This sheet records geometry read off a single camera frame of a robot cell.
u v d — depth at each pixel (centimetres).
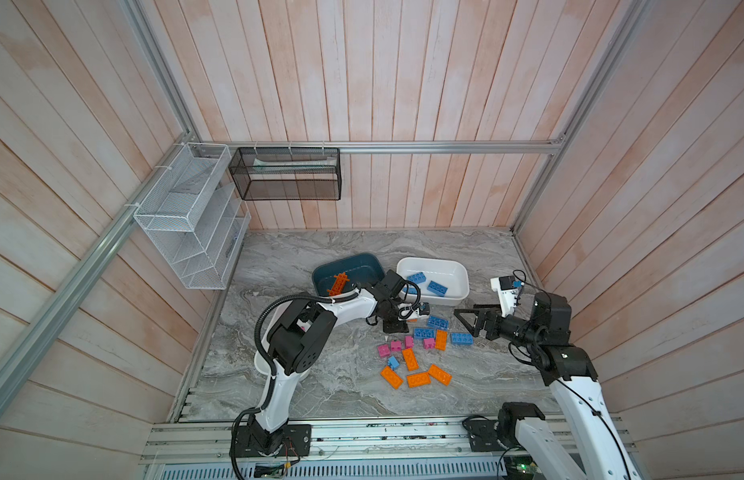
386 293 76
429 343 88
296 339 54
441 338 91
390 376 84
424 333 90
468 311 66
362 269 107
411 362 86
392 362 84
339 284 102
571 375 50
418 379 83
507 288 64
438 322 93
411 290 84
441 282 104
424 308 82
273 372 55
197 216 68
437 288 100
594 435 44
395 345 88
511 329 65
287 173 107
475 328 65
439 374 84
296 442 73
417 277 104
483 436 73
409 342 88
